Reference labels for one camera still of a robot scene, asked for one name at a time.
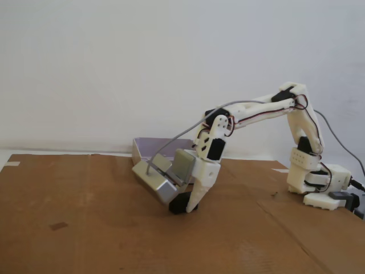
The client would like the black rectangular block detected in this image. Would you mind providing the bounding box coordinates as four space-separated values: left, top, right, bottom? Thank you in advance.
168 192 200 215

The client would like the silver webcam with grey clip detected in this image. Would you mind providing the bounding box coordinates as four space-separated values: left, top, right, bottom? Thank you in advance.
131 148 197 206

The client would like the grey table clamp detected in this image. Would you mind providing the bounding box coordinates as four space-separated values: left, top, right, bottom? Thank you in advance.
329 191 362 214

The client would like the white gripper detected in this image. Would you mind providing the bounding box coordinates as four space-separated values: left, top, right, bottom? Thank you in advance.
186 158 221 213

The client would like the pale lilac plastic box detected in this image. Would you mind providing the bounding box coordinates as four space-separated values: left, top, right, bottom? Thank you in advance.
132 137 197 186

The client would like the brown cardboard sheet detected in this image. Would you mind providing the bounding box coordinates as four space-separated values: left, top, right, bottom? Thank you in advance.
0 153 365 274

